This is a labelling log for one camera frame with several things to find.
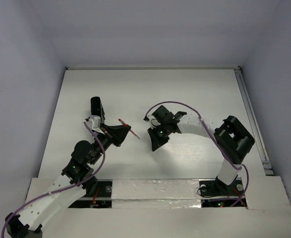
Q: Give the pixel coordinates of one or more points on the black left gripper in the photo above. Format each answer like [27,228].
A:
[111,134]

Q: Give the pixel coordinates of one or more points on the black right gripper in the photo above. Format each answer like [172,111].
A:
[156,142]

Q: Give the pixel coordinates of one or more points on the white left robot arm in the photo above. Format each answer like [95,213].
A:
[76,180]

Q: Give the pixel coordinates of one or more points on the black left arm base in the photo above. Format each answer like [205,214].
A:
[100,198]

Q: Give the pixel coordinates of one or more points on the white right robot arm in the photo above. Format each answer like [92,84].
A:
[232,139]

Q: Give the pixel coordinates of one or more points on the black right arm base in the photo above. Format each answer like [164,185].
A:
[217,197]

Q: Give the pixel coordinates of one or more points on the black stationery container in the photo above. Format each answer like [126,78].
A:
[97,108]

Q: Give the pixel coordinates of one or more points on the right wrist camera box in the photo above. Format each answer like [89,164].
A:
[153,122]

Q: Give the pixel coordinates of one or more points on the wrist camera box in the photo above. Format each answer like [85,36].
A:
[93,123]
[153,122]

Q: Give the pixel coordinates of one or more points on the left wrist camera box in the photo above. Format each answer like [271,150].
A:
[93,123]

